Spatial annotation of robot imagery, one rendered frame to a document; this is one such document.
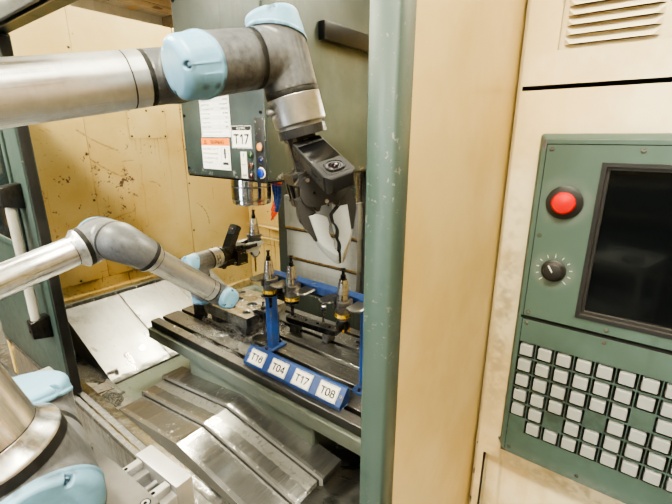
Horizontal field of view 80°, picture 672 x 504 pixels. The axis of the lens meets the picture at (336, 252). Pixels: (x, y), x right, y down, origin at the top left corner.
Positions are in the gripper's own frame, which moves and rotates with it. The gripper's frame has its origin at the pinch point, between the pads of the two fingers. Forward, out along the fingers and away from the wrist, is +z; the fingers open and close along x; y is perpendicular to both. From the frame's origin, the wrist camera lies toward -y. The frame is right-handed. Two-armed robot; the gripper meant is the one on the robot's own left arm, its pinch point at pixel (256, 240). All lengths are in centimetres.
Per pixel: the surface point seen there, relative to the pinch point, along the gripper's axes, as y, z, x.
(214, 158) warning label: -35.0, -21.8, 4.4
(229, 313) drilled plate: 30.5, -12.8, -5.6
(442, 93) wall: -48, -62, 101
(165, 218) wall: 6, 22, -100
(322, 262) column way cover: 20.4, 41.5, 3.9
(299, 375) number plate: 34, -27, 45
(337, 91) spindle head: -58, 13, 33
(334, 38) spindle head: -74, 7, 36
